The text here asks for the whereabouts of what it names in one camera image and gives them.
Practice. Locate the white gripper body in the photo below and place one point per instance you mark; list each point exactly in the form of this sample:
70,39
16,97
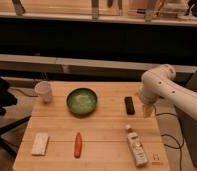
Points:
148,110

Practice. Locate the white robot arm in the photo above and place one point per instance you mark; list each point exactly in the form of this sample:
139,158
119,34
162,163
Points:
158,82

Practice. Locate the white sponge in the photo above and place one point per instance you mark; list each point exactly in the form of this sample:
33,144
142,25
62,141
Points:
40,144

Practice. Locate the white lotion bottle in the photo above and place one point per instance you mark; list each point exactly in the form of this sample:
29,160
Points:
136,147

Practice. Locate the green bowl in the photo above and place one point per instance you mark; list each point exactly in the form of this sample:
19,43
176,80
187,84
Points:
81,101

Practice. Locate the orange carrot toy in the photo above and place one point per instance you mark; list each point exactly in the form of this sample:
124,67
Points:
78,145

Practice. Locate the white paper cup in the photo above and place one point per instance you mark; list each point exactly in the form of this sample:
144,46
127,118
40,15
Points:
44,90

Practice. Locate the black office chair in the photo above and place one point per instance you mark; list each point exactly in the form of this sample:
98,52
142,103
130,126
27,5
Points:
11,128

